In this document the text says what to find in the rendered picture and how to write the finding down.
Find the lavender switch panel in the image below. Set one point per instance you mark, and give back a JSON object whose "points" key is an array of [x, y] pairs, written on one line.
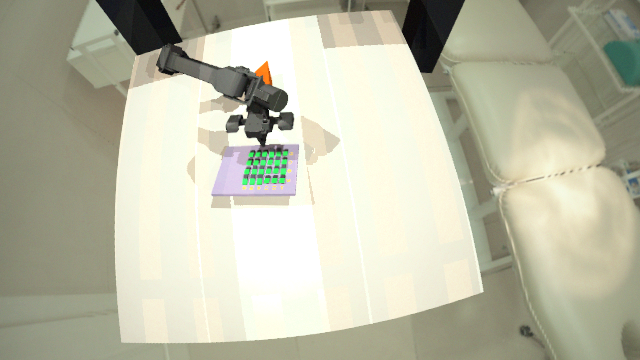
{"points": [[255, 171]]}

